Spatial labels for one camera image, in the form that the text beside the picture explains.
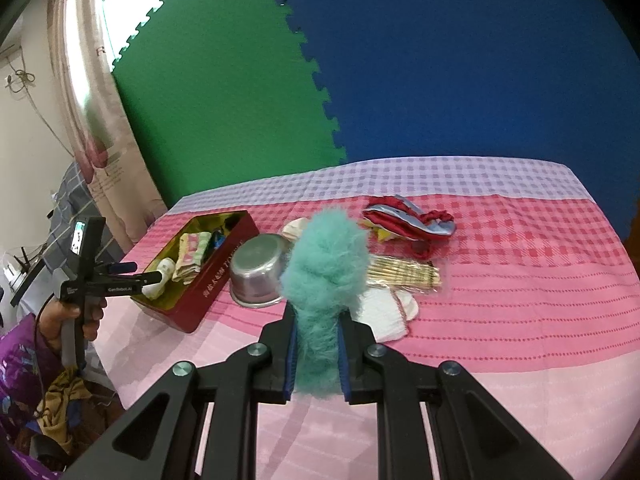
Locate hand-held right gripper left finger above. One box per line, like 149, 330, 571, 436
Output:
65, 304, 297, 480

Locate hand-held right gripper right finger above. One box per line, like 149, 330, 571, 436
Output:
339, 309, 574, 480

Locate white sock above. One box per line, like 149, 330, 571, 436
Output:
141, 257, 177, 301

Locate red tin box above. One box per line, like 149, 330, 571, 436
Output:
131, 210, 261, 335

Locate teal fluffy plush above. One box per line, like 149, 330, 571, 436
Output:
280, 208, 372, 396

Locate red and silver cloth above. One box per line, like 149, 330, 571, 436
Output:
361, 195, 457, 244

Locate person's left hand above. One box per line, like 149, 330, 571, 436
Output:
37, 297, 107, 347

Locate striped pastel socks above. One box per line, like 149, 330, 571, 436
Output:
172, 232, 213, 286

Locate white cloth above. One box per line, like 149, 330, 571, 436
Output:
350, 287, 419, 344

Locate dark blue sock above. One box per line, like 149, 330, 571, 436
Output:
207, 215, 241, 253

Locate grey checked cloth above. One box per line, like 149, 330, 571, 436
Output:
47, 160, 126, 261

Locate metal pot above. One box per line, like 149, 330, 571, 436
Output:
229, 233, 296, 309

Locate yellow brown cloth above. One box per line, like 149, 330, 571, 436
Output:
39, 369, 93, 443

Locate cream cloth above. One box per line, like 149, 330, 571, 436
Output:
281, 217, 313, 243

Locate pink checked blanket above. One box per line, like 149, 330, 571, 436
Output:
95, 156, 640, 480

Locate patterned curtain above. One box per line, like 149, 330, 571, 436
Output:
47, 0, 168, 247

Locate green foam mat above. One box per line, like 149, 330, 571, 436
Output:
111, 0, 351, 211

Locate blue foam mat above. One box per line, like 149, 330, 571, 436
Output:
255, 0, 640, 236

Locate wall cable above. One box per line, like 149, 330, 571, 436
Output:
5, 55, 76, 161

